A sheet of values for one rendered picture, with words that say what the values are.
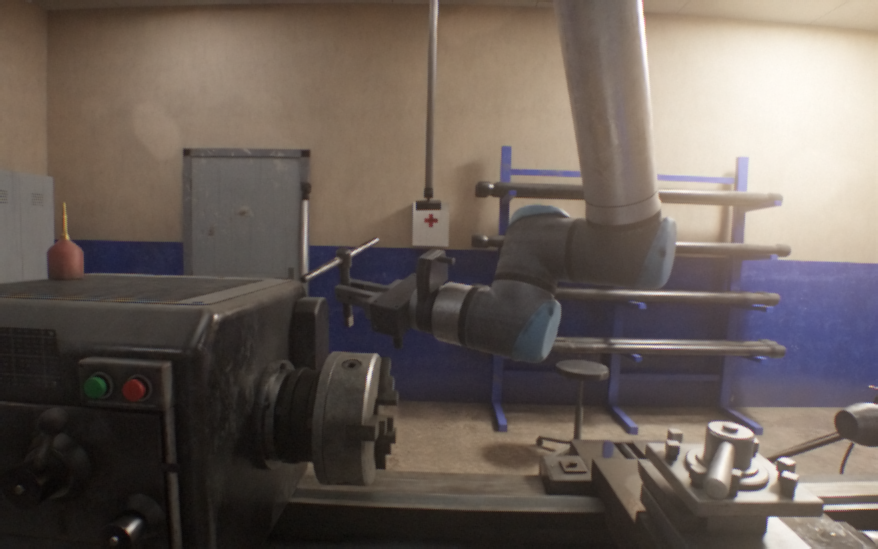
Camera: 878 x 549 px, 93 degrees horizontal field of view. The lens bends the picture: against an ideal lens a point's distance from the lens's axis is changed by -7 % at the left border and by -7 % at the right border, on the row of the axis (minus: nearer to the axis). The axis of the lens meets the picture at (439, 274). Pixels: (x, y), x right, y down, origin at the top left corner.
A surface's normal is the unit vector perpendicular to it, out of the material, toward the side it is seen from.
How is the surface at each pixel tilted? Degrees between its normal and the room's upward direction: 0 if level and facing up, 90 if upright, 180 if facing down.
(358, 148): 90
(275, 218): 90
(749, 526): 90
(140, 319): 45
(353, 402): 57
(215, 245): 90
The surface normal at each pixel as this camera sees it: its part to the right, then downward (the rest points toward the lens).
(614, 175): -0.36, 0.52
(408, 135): -0.01, 0.08
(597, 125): -0.61, 0.52
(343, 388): 0.01, -0.63
